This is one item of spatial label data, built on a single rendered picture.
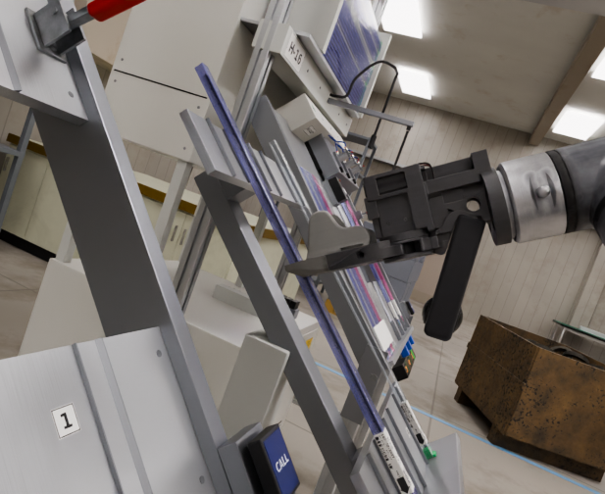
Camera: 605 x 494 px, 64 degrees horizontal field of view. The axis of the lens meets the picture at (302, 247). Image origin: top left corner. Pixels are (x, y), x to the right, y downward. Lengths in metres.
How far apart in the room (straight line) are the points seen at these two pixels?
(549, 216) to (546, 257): 10.85
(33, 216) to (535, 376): 3.60
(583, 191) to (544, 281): 10.85
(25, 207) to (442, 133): 9.17
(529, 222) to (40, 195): 3.80
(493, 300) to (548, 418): 7.79
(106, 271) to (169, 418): 0.13
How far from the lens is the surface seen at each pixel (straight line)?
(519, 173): 0.46
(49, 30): 0.46
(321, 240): 0.47
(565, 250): 11.37
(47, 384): 0.30
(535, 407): 3.48
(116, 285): 0.42
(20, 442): 0.29
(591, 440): 3.72
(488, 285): 11.18
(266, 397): 0.62
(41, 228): 4.02
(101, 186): 0.43
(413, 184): 0.45
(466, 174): 0.47
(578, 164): 0.46
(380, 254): 0.44
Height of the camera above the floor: 0.98
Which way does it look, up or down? 4 degrees down
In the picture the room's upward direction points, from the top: 20 degrees clockwise
